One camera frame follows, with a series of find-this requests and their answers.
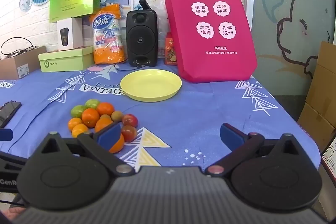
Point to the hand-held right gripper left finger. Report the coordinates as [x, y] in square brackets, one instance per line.
[110, 134]

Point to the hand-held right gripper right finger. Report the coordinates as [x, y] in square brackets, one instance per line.
[231, 134]

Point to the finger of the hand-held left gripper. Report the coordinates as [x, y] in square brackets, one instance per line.
[5, 134]

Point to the red plum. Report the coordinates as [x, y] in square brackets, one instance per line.
[130, 120]
[129, 133]

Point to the small yellow-orange citrus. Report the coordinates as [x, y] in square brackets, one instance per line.
[74, 124]
[78, 130]

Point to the yellow plastic plate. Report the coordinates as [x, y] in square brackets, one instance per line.
[151, 85]

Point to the black smartphone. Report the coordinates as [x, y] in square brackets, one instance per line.
[9, 111]

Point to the blue printed tablecloth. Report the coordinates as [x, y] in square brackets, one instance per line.
[197, 113]

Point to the brown cardboard box with label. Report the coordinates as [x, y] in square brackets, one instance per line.
[21, 64]

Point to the brown cardboard carton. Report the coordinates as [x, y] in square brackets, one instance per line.
[315, 124]
[323, 74]

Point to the light green shoebox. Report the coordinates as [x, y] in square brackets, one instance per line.
[65, 61]

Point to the pink tote bag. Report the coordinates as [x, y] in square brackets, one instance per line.
[210, 43]

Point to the orange paper cup pack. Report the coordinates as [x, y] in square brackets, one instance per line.
[107, 37]

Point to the white labelled box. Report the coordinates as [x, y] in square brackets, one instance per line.
[330, 158]

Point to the black speaker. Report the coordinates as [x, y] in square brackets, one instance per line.
[141, 37]

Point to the small red printed box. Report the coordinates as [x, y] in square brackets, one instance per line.
[170, 50]

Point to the white box with cup print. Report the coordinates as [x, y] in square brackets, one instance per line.
[69, 35]

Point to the small blue paper fan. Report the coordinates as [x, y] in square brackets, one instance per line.
[26, 2]

